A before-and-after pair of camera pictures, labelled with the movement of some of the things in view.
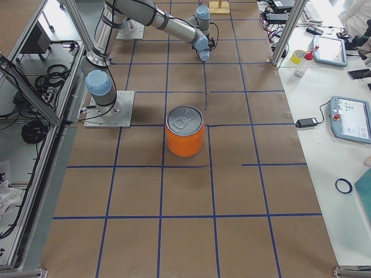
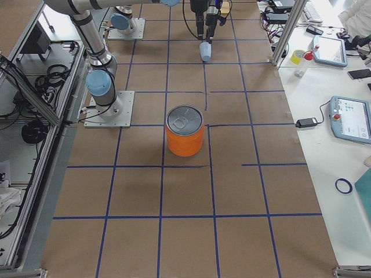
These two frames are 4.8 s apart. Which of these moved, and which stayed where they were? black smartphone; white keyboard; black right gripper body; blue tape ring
Moved: black right gripper body
Stayed: white keyboard; blue tape ring; black smartphone
